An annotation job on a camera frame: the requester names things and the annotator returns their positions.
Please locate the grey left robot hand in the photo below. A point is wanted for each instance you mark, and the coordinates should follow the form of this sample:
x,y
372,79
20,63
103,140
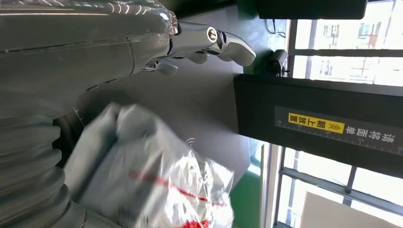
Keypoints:
x,y
78,41

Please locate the black laptop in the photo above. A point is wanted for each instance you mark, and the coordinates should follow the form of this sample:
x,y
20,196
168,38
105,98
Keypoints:
x,y
311,9

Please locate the ruler label with yellow sticker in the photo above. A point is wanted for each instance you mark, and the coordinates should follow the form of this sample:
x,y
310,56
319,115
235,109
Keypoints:
x,y
330,127

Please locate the beige board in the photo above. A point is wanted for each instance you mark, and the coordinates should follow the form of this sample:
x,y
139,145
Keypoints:
x,y
340,214

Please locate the plastic package with red print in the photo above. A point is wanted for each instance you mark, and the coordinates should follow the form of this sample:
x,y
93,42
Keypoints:
x,y
141,163

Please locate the small black device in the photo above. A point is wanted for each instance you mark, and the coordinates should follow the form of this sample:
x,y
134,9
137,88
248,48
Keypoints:
x,y
277,63

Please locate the black scanner machine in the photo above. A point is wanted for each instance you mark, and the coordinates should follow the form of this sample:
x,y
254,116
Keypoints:
x,y
314,94

